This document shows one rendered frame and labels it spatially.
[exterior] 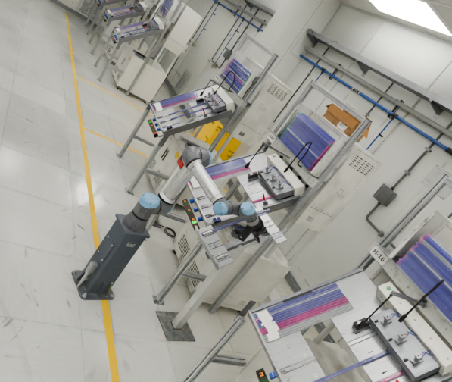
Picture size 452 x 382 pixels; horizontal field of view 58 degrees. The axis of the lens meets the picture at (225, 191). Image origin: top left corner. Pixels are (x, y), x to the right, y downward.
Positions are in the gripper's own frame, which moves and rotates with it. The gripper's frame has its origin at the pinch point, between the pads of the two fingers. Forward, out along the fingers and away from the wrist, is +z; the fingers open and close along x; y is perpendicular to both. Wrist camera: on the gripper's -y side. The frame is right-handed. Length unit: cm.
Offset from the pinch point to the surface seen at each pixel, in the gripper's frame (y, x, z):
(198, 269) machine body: -43, 48, 60
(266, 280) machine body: -1, 25, 89
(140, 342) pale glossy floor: -95, -3, 24
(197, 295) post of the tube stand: -50, 9, 32
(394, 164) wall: 176, 79, 121
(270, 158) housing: 50, 75, 20
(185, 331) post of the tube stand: -72, 6, 58
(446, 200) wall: 173, 12, 111
